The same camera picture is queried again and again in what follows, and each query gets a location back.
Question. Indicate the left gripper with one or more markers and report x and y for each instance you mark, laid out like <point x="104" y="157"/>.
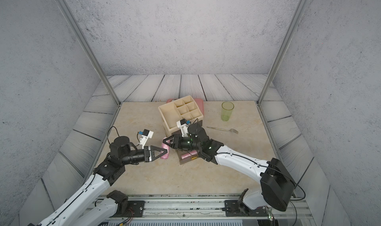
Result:
<point x="154" y="148"/>

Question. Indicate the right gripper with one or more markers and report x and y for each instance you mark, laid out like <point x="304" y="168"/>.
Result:
<point x="177" y="141"/>

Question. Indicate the transparent drawer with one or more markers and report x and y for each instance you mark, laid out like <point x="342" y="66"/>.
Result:
<point x="180" y="153"/>

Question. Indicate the beige drawer organizer cabinet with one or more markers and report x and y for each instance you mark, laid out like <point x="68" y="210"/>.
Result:
<point x="182" y="108"/>

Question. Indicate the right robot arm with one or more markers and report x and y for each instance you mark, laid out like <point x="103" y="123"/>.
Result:
<point x="277" y="184"/>

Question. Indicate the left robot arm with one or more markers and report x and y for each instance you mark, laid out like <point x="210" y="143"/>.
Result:
<point x="122" y="153"/>

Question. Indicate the pink sponge block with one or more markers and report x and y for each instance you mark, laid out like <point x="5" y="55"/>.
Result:
<point x="198" y="101"/>

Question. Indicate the metal spoon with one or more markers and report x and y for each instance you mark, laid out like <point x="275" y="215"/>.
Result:
<point x="222" y="129"/>

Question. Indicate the green translucent cup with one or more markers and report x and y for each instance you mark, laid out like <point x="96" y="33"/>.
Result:
<point x="227" y="110"/>

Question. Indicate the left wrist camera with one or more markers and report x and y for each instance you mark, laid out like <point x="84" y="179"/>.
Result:
<point x="143" y="137"/>

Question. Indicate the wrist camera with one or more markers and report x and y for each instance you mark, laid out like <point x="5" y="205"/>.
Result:
<point x="183" y="126"/>
<point x="143" y="137"/>

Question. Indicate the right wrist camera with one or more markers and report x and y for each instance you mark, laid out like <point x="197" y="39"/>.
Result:
<point x="183" y="126"/>

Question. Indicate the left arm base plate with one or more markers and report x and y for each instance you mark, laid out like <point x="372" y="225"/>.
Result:
<point x="134" y="208"/>

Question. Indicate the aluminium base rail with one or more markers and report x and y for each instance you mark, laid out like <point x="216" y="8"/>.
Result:
<point x="206" y="210"/>

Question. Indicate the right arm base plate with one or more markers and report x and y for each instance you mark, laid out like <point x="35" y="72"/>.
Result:
<point x="233" y="208"/>

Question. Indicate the left aluminium frame post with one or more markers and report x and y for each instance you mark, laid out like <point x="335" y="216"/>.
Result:
<point x="69" y="17"/>

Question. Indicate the aluminium frame post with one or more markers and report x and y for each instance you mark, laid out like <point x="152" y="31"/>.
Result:
<point x="69" y="17"/>
<point x="283" y="48"/>

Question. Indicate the right aluminium frame post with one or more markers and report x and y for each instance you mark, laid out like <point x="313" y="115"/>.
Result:
<point x="283" y="48"/>

